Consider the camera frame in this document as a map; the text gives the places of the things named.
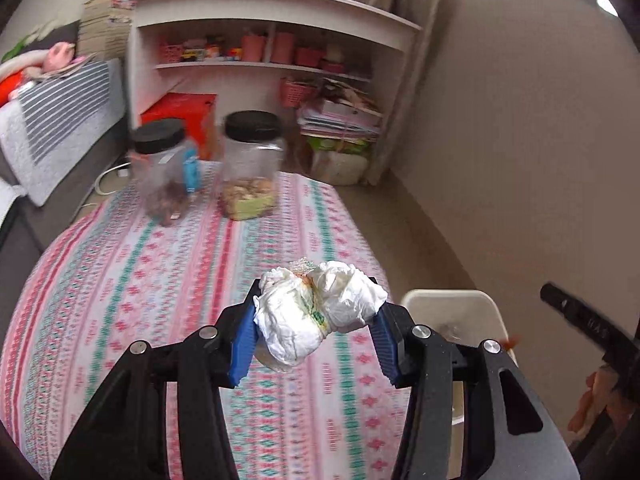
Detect white and green box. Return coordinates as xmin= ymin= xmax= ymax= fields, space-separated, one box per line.
xmin=309 ymin=136 xmax=371 ymax=187

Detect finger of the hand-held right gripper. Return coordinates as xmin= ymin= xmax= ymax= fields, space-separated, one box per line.
xmin=540 ymin=282 xmax=640 ymax=361

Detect red cardboard box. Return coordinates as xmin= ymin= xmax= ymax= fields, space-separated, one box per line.
xmin=140 ymin=92 xmax=220 ymax=161

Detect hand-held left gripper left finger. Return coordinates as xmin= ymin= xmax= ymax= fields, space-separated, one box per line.
xmin=50 ymin=277 xmax=264 ymax=480

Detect clear jar with brown nuts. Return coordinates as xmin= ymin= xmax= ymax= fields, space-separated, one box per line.
xmin=127 ymin=119 xmax=204 ymax=229

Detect grey sofa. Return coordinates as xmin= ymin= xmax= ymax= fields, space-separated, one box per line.
xmin=0 ymin=20 xmax=129 ymax=261

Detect pink plush toy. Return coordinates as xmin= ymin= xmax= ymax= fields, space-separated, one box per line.
xmin=42 ymin=41 xmax=89 ymax=74

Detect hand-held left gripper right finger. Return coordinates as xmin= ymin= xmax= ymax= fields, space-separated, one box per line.
xmin=367 ymin=304 xmax=583 ymax=480

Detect tall stack of books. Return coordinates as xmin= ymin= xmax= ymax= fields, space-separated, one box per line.
xmin=80 ymin=0 xmax=136 ymax=59

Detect white plastic bin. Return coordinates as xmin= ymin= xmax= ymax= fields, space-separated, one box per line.
xmin=401 ymin=289 xmax=519 ymax=428

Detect stack of papers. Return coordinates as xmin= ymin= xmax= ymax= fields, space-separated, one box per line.
xmin=297 ymin=80 xmax=384 ymax=144

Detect orange soft item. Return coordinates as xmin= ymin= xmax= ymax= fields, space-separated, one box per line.
xmin=0 ymin=72 xmax=27 ymax=104

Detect white shelf unit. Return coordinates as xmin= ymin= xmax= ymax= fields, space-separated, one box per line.
xmin=125 ymin=0 xmax=424 ymax=187

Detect white cable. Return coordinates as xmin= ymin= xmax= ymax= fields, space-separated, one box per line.
xmin=94 ymin=157 xmax=132 ymax=197

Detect person's right hand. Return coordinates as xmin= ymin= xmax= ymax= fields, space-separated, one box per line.
xmin=569 ymin=364 xmax=632 ymax=436

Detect pink container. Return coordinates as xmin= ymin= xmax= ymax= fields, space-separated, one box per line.
xmin=241 ymin=34 xmax=269 ymax=64
xmin=270 ymin=31 xmax=296 ymax=65
xmin=295 ymin=47 xmax=324 ymax=69

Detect white paper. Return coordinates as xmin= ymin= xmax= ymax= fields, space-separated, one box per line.
xmin=252 ymin=259 xmax=390 ymax=374

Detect clear jar with beige shells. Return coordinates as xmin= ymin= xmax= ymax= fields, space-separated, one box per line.
xmin=218 ymin=110 xmax=287 ymax=222

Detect pink plastic basket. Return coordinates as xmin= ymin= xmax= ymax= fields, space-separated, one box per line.
xmin=280 ymin=77 xmax=319 ymax=109

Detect grey striped white blanket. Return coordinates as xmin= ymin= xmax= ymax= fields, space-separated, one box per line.
xmin=0 ymin=57 xmax=126 ymax=207

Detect pink patterned tablecloth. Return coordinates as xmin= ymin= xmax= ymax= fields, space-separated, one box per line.
xmin=0 ymin=160 xmax=417 ymax=480

